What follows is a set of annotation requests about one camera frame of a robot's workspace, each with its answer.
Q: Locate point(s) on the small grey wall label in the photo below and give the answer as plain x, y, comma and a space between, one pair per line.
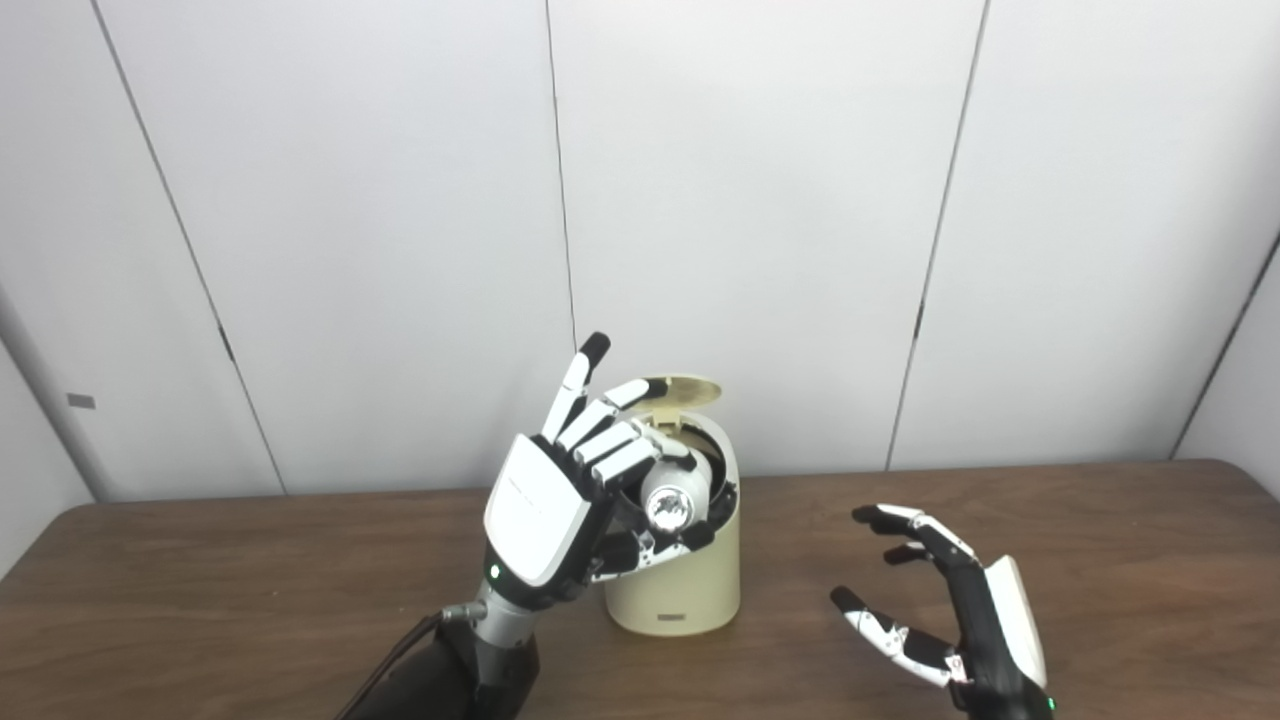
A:
81, 401

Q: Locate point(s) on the cream round bin lid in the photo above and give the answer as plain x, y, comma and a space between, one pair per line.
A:
690, 392

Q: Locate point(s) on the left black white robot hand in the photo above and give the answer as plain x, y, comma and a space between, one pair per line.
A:
535, 510

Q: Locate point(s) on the cream-colored round bin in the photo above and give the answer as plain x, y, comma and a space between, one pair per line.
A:
690, 590

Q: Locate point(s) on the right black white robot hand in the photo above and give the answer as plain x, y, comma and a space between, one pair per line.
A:
990, 640

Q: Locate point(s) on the black bin liner bag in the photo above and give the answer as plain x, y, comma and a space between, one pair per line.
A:
722, 495

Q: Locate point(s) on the black wall seam clip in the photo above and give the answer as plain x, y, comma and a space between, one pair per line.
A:
227, 343
918, 320

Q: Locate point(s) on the small white plastic bottle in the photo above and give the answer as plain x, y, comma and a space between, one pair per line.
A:
672, 500

